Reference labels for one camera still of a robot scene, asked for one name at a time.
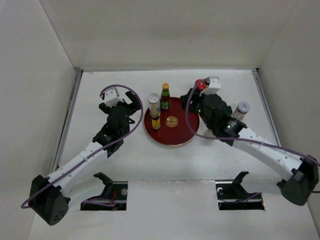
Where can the small yellow-label brown bottle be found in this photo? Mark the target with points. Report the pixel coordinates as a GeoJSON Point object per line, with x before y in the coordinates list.
{"type": "Point", "coordinates": [155, 120]}

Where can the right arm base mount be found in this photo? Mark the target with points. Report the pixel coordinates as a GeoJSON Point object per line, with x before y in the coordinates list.
{"type": "Point", "coordinates": [231, 196]}

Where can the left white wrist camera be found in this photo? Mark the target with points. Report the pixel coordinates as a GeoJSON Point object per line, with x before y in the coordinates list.
{"type": "Point", "coordinates": [111, 97]}

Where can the aluminium table rail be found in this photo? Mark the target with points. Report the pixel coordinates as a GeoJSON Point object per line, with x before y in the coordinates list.
{"type": "Point", "coordinates": [261, 122]}
{"type": "Point", "coordinates": [67, 120]}

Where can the green red sauce bottle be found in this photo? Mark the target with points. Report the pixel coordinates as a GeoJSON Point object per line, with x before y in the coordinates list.
{"type": "Point", "coordinates": [165, 97]}

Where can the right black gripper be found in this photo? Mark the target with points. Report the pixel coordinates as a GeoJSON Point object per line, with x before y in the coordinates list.
{"type": "Point", "coordinates": [195, 98]}

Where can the left aluminium table rail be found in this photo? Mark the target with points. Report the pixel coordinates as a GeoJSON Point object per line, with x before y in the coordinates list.
{"type": "Point", "coordinates": [67, 120]}

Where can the grey-cap white shaker bottle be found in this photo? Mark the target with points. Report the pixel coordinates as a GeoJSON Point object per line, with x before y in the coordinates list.
{"type": "Point", "coordinates": [209, 134]}

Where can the silver-lid white spice jar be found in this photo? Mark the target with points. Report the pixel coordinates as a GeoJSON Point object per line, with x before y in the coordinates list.
{"type": "Point", "coordinates": [154, 105]}

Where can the red-lid dark sauce jar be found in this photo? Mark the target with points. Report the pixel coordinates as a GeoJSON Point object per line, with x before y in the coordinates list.
{"type": "Point", "coordinates": [200, 84]}

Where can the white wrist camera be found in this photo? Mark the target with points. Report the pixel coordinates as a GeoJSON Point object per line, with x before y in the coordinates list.
{"type": "Point", "coordinates": [111, 97]}
{"type": "Point", "coordinates": [213, 85]}

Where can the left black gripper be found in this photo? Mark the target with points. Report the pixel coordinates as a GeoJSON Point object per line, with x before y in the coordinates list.
{"type": "Point", "coordinates": [133, 98]}

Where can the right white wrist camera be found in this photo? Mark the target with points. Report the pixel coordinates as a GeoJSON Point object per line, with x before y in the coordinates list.
{"type": "Point", "coordinates": [213, 85]}

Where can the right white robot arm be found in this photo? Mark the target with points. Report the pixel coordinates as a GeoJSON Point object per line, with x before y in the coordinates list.
{"type": "Point", "coordinates": [299, 172]}

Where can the right aluminium table rail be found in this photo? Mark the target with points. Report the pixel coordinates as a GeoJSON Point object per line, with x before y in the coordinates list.
{"type": "Point", "coordinates": [261, 122]}

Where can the red round tray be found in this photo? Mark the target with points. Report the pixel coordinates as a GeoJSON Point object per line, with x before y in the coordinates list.
{"type": "Point", "coordinates": [173, 129]}

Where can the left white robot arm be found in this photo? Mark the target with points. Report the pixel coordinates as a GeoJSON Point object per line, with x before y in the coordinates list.
{"type": "Point", "coordinates": [79, 181]}

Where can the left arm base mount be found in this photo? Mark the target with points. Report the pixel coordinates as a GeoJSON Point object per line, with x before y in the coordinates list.
{"type": "Point", "coordinates": [112, 198]}

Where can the white-lid red-label jar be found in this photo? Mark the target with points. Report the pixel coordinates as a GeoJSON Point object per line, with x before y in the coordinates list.
{"type": "Point", "coordinates": [241, 110]}

